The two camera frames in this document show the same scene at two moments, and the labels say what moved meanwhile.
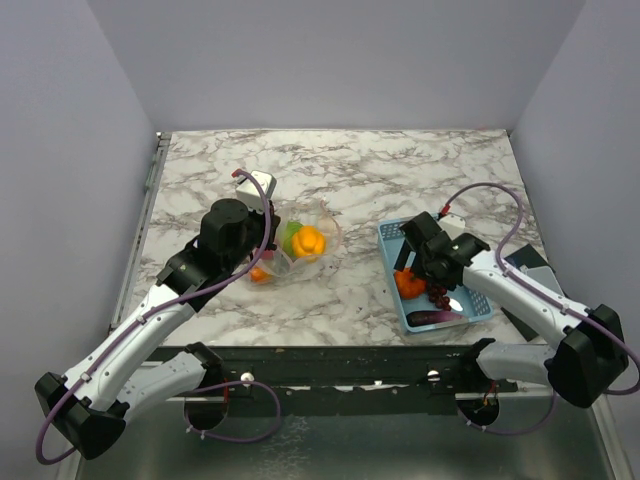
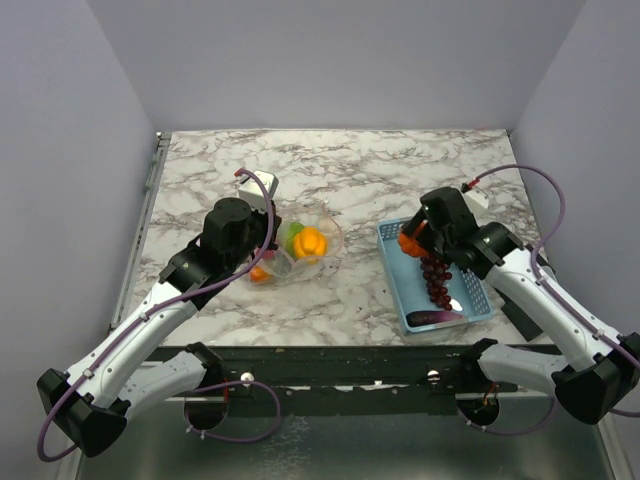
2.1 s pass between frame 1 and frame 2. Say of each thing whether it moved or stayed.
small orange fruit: moved
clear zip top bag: stayed
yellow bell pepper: stayed
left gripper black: stayed
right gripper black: moved
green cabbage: stayed
